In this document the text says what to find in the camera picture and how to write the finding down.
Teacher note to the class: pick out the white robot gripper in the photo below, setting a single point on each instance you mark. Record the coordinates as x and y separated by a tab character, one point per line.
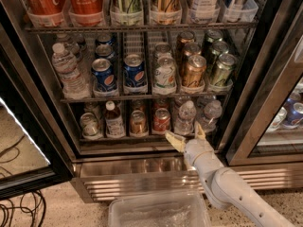
194	148

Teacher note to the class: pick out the clear water bottle bottom shelf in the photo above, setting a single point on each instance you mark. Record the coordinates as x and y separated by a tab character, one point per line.
184	119

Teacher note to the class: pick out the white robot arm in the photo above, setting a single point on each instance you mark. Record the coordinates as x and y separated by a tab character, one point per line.
223	186

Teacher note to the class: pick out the red soda can bottom shelf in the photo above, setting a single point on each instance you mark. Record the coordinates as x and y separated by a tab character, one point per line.
161	121

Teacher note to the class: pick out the clear water bottle bottom right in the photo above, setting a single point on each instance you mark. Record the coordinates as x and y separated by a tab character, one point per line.
208	116

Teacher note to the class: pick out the gold soda can bottom shelf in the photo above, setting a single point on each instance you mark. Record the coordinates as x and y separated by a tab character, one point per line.
138	123

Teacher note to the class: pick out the gold can middle shelf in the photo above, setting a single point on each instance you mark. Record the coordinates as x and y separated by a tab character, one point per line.
194	68

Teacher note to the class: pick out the brown drink bottle white cap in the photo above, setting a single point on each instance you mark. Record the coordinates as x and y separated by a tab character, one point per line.
114	121

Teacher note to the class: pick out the green can middle shelf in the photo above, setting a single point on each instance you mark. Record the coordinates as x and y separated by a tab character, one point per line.
218	79

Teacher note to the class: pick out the steel fridge door right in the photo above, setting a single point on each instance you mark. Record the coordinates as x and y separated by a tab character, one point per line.
272	70

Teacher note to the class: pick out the steel fridge base grille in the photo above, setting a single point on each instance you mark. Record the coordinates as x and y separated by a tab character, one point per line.
107	179

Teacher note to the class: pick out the blue pepsi can right fridge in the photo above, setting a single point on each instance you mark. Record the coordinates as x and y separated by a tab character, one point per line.
294	115

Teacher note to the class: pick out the large water bottle middle shelf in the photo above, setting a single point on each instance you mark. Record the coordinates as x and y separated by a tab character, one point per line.
74	84

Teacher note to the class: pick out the amber bottle top shelf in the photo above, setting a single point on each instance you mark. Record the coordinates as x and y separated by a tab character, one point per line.
165	12

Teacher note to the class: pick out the white label bottle top shelf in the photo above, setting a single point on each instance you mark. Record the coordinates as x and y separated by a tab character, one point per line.
202	11

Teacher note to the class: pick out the green yellow bottle top shelf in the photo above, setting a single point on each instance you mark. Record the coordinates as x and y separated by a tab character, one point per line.
127	12

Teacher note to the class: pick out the black fridge door left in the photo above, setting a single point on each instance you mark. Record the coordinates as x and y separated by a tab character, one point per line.
33	110

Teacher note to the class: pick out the red coca-cola bottle right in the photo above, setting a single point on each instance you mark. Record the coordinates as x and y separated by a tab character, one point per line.
86	12

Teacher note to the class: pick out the red coca-cola bottle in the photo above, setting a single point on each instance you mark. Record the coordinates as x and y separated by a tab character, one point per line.
86	12
46	13

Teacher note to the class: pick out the red coca-cola bottle left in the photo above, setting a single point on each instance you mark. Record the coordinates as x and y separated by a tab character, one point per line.
46	13

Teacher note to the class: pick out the white green soda can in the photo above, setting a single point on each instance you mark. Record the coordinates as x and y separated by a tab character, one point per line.
164	76

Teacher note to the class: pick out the clear plastic bin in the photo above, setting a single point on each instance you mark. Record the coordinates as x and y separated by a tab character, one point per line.
175	208

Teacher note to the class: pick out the blue pepsi can centre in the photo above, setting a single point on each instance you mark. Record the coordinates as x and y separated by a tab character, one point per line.
135	80

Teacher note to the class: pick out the blue pepsi can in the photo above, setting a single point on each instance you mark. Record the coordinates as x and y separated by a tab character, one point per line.
104	78
135	80

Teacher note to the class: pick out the silver can bottom left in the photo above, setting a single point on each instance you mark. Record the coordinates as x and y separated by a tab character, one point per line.
90	126

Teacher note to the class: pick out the blue pepsi can front left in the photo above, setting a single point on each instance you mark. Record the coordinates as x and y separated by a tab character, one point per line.
104	78

